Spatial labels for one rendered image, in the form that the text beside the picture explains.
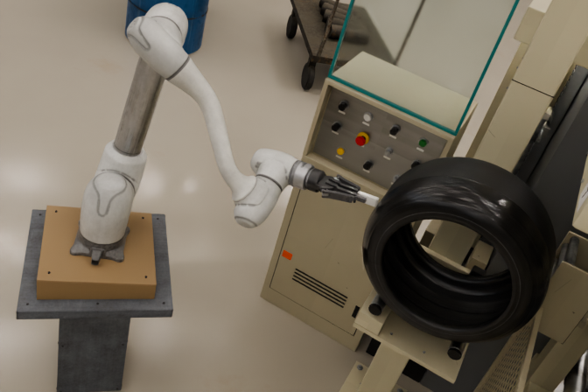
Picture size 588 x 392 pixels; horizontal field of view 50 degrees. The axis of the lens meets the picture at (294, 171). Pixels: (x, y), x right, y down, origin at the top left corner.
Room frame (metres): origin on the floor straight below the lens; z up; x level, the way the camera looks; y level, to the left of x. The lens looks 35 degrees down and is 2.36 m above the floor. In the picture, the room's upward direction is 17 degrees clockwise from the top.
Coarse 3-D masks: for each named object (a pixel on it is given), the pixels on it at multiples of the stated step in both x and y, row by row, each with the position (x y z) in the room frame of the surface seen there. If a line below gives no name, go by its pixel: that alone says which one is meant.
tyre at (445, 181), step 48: (432, 192) 1.49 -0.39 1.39; (480, 192) 1.48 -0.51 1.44; (528, 192) 1.58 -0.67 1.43; (384, 240) 1.48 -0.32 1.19; (528, 240) 1.40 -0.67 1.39; (384, 288) 1.46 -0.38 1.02; (432, 288) 1.64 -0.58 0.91; (480, 288) 1.63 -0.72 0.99; (528, 288) 1.36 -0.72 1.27; (480, 336) 1.37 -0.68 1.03
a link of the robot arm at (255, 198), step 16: (192, 64) 1.68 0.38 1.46; (176, 80) 1.63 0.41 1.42; (192, 80) 1.65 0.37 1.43; (192, 96) 1.66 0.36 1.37; (208, 96) 1.66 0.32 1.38; (208, 112) 1.65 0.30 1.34; (208, 128) 1.63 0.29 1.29; (224, 128) 1.64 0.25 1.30; (224, 144) 1.61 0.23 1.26; (224, 160) 1.58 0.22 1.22; (224, 176) 1.57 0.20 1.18; (240, 176) 1.58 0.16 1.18; (256, 176) 1.65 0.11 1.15; (240, 192) 1.55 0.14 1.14; (256, 192) 1.57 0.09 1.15; (272, 192) 1.60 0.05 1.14; (240, 208) 1.53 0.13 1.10; (256, 208) 1.54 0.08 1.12; (272, 208) 1.59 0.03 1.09; (240, 224) 1.53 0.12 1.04; (256, 224) 1.52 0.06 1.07
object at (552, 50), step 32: (576, 0) 1.79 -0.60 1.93; (544, 32) 1.80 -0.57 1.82; (576, 32) 1.78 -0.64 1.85; (544, 64) 1.79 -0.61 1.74; (512, 96) 1.80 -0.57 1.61; (544, 96) 1.77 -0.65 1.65; (512, 128) 1.79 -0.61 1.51; (512, 160) 1.77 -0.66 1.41; (448, 224) 1.80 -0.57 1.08; (448, 256) 1.78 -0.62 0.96; (384, 352) 1.80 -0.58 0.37; (384, 384) 1.78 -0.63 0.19
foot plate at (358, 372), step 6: (354, 366) 1.98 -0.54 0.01; (360, 366) 1.98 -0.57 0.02; (354, 372) 1.95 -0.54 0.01; (360, 372) 1.96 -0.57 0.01; (366, 372) 1.97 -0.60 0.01; (348, 378) 1.90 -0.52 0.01; (354, 378) 1.91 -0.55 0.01; (360, 378) 1.92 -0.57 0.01; (348, 384) 1.87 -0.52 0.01; (354, 384) 1.88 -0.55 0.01; (396, 384) 1.95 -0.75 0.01; (342, 390) 1.83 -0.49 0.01; (348, 390) 1.84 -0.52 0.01; (354, 390) 1.85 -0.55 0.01; (396, 390) 1.91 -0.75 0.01; (402, 390) 1.92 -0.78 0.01
